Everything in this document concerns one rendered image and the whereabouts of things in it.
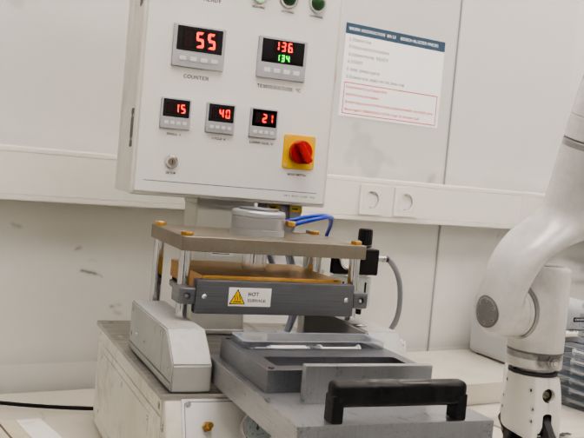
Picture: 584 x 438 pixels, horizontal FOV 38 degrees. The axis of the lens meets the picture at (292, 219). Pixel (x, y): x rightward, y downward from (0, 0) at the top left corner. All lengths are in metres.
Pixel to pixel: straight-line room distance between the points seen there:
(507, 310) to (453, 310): 0.98
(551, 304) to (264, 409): 0.57
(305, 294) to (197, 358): 0.20
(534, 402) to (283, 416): 0.58
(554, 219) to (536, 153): 1.11
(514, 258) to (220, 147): 0.48
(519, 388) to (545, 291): 0.16
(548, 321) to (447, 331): 0.93
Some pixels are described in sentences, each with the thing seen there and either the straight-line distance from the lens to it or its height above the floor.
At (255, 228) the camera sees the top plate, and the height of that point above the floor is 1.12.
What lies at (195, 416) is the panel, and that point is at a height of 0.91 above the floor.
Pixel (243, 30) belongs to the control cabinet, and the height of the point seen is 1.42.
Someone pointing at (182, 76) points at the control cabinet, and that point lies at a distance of 1.35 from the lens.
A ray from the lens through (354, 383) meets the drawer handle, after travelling 0.84.
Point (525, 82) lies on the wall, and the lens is 2.36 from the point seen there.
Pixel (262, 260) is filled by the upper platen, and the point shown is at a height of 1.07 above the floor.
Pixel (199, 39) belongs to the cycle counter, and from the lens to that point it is 1.36.
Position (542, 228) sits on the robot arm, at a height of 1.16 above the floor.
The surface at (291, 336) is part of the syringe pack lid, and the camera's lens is 1.06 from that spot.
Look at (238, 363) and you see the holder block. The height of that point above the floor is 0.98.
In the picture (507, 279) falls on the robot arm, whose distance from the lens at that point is 1.26.
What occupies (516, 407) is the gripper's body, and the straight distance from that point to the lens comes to 1.38.
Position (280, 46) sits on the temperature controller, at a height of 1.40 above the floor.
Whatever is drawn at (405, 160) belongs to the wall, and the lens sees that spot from 2.09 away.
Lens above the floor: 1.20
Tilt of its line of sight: 3 degrees down
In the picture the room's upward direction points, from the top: 5 degrees clockwise
